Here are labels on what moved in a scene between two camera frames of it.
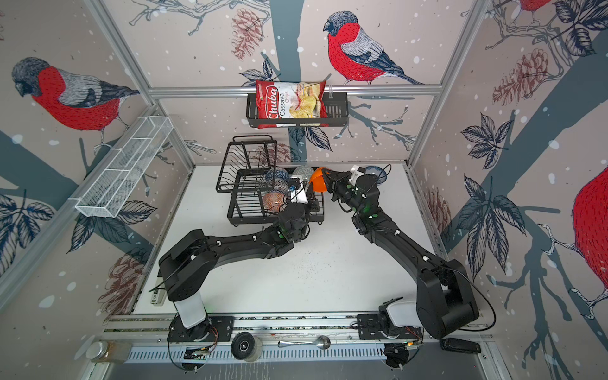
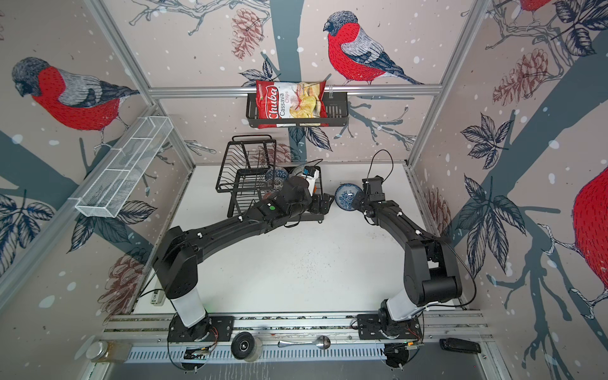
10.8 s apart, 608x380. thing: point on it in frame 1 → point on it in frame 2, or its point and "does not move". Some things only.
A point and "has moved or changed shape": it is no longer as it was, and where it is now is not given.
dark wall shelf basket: (336, 104) does not move
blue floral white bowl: (378, 172) has moved or changed shape
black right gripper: (339, 184) → (359, 196)
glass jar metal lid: (97, 350) does not move
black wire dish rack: (259, 189) does not move
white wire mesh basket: (114, 180) does not move
